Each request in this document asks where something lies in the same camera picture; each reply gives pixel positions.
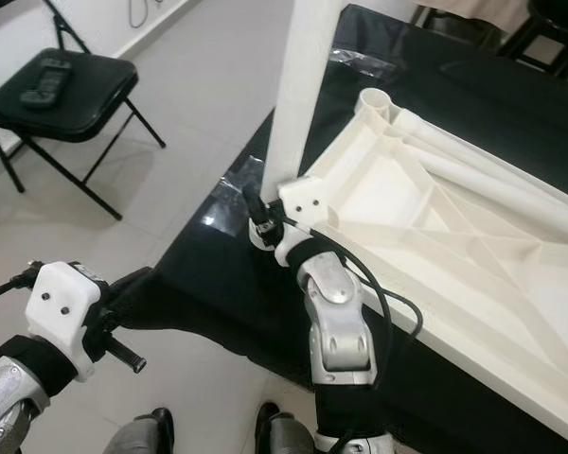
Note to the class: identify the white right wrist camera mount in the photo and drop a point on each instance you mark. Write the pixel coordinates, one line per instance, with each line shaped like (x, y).
(303, 199)

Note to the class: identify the black folding chair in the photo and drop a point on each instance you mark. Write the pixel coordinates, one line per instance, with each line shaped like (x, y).
(76, 95)

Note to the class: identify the clear tape strip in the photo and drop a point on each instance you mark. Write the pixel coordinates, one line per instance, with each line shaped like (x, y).
(360, 59)

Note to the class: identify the grey robot left leg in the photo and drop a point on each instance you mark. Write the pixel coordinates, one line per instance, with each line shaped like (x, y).
(144, 435)

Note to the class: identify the grey robot right leg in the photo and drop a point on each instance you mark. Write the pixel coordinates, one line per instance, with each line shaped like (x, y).
(289, 433)

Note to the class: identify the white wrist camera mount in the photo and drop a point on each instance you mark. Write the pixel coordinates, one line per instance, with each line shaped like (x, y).
(303, 199)
(64, 303)

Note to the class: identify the white plastic table top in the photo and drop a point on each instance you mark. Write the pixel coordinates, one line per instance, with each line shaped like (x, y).
(464, 246)

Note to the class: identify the grey robot leg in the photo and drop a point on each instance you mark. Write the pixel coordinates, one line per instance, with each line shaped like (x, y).
(144, 435)
(289, 433)

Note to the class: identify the black remote control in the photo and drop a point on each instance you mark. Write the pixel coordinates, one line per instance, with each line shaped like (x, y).
(45, 82)

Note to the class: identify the black tablecloth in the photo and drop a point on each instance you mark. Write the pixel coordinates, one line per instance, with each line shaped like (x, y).
(227, 303)

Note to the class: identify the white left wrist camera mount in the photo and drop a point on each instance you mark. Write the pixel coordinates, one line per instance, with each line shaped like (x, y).
(64, 303)

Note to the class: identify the black wooden stool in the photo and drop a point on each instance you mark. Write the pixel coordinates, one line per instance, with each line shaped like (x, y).
(549, 24)

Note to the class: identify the clear tape cross patch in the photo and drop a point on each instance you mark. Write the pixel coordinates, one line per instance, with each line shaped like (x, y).
(222, 208)

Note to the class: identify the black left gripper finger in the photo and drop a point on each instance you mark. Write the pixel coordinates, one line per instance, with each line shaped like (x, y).
(130, 284)

